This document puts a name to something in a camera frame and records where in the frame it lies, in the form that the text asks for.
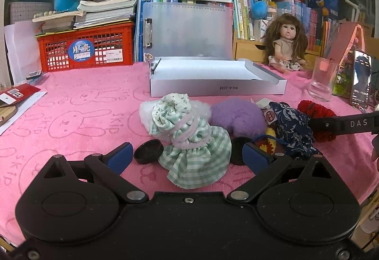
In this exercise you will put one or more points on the smartphone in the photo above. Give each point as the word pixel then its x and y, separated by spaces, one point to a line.
pixel 361 79

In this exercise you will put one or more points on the black binder clip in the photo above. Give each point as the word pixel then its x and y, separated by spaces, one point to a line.
pixel 154 66

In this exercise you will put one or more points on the green floral doll hat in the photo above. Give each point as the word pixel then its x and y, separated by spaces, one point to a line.
pixel 170 113

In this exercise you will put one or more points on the stack of worn books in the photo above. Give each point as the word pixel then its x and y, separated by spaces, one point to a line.
pixel 106 2

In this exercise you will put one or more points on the purple fluffy doll garment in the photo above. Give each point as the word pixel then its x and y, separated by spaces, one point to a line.
pixel 237 116

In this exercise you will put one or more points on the brown-haired baby doll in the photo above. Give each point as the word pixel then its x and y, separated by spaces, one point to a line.
pixel 285 34

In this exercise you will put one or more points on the person's right hand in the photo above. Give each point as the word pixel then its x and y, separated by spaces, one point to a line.
pixel 375 150

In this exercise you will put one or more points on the white paper sheet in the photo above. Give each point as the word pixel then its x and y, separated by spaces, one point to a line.
pixel 20 46

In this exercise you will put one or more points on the small white paper tag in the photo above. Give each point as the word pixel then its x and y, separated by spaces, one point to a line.
pixel 266 109

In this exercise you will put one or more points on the green plaid doll dress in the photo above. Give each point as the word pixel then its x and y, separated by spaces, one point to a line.
pixel 198 159

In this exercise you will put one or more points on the grey grid board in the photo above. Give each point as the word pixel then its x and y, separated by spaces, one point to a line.
pixel 26 11

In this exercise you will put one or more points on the clear glass cup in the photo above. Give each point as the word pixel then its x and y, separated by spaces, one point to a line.
pixel 322 82

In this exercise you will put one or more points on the white cardboard box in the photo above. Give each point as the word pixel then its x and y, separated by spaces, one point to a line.
pixel 207 76

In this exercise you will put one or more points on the navy floral doll dress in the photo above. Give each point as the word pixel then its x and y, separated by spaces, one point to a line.
pixel 293 129

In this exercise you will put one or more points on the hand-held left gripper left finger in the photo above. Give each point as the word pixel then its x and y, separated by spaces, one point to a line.
pixel 120 156

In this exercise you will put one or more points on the white pipe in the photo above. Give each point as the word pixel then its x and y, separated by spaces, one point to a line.
pixel 355 8

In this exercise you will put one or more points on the small black card box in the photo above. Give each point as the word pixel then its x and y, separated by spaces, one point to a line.
pixel 34 74

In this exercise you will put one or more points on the wooden drawer organizer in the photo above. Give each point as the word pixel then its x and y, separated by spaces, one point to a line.
pixel 248 49

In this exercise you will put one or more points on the pink toy house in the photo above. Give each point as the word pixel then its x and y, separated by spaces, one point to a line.
pixel 345 40

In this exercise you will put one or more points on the row of thin blue books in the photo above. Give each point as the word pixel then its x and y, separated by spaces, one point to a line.
pixel 142 11

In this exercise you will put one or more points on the green ornament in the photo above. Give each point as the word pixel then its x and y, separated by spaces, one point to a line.
pixel 340 86

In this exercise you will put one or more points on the row of blue boxed books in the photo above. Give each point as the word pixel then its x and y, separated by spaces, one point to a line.
pixel 305 23

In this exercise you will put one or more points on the row of green-spined books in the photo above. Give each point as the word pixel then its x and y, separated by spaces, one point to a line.
pixel 244 17

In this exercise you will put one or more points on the translucent plastic file case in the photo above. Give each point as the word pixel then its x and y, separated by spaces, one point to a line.
pixel 186 32

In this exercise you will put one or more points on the flat white paper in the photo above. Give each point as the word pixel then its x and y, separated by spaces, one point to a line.
pixel 26 107

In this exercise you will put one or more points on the pink rabbit print towel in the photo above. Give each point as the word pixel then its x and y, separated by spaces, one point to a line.
pixel 88 94

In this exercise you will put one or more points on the wooden board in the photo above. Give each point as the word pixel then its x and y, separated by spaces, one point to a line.
pixel 7 114

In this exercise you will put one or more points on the red yellow knitted doll garment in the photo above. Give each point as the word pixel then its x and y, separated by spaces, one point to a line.
pixel 268 140

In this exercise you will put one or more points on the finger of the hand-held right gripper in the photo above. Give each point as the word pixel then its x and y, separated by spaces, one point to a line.
pixel 324 125

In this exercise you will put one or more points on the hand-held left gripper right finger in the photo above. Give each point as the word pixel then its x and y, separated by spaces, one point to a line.
pixel 254 156

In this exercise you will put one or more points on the white fluffy plush toy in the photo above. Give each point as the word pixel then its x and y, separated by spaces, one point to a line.
pixel 202 110

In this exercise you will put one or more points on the red plastic crate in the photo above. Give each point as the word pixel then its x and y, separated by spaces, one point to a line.
pixel 59 46

